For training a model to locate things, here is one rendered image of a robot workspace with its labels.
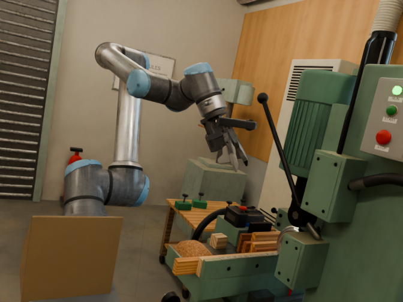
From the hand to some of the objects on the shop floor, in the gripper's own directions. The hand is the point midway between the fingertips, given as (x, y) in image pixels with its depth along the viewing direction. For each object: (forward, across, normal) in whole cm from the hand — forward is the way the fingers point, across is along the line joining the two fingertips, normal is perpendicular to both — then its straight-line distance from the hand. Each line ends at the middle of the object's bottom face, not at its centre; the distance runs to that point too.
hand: (244, 168), depth 113 cm
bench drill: (+54, -230, -126) cm, 268 cm away
